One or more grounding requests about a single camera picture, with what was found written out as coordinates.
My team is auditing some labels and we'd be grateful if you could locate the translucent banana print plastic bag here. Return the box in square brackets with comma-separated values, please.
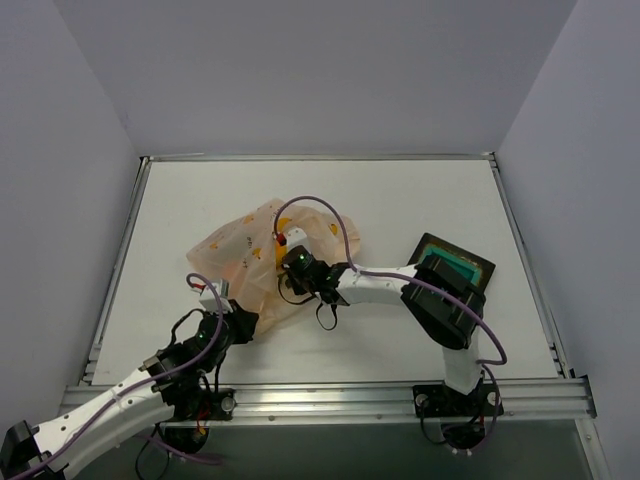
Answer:
[186, 198, 361, 335]

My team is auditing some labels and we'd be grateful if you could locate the orange fake fruit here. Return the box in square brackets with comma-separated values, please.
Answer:
[274, 239, 288, 269]

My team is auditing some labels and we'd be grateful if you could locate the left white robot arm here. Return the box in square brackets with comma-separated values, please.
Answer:
[1, 303, 259, 479]

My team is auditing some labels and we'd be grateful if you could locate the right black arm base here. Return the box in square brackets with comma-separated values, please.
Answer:
[412, 380, 504, 457]

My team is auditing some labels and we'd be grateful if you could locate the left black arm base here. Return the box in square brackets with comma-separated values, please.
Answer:
[160, 388, 236, 454]

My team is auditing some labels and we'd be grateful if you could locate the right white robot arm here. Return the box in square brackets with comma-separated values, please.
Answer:
[281, 245, 486, 413]

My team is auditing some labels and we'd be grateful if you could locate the black teal square tray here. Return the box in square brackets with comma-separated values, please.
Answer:
[408, 233, 496, 292]

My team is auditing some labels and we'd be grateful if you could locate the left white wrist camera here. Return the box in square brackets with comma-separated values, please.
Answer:
[199, 279, 232, 313]

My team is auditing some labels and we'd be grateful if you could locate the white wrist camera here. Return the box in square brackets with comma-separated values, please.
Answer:
[199, 279, 232, 313]
[276, 227, 311, 250]

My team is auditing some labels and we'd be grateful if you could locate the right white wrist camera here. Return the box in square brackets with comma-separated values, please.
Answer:
[276, 227, 311, 250]

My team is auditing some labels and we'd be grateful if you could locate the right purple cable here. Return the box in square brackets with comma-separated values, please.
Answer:
[272, 195, 507, 369]

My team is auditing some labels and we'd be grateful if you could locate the aluminium front rail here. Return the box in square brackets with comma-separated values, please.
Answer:
[59, 377, 597, 426]

